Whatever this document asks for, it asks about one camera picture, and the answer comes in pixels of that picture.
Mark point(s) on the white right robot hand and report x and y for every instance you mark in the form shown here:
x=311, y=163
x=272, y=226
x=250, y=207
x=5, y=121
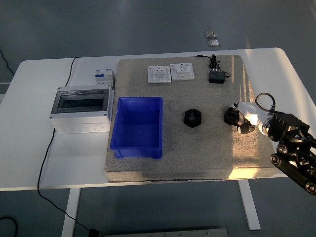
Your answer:
x=249, y=111

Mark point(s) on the black hexagonal nut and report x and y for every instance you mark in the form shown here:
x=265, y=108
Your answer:
x=198, y=122
x=228, y=118

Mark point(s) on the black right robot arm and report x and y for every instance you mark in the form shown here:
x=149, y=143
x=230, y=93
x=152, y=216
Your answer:
x=286, y=123

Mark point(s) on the blue plastic box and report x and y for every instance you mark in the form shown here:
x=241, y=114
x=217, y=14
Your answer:
x=138, y=123

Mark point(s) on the grey distribution box clear lid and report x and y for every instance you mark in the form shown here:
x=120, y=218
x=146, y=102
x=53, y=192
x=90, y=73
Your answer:
x=81, y=121

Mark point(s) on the black power adapter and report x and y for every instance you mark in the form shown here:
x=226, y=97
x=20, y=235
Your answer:
x=216, y=77

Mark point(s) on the grey-brown mat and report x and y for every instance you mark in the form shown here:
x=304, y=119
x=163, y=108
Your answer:
x=197, y=153

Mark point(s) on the closed metal floor socket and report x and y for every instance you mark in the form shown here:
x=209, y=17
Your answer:
x=213, y=43

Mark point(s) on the open metal floor socket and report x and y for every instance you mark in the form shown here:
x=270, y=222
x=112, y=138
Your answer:
x=210, y=33

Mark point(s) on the white table leg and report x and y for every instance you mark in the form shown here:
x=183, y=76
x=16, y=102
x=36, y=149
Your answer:
x=70, y=214
x=249, y=207

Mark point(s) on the grey metal plate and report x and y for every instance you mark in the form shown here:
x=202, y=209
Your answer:
x=165, y=233

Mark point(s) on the white circuit breaker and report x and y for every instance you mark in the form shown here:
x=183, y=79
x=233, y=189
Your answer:
x=103, y=75

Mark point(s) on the black plug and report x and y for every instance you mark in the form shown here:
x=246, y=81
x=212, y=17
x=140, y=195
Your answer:
x=94, y=232

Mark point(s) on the white wall socket panel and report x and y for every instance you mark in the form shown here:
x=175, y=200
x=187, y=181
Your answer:
x=159, y=74
x=182, y=71

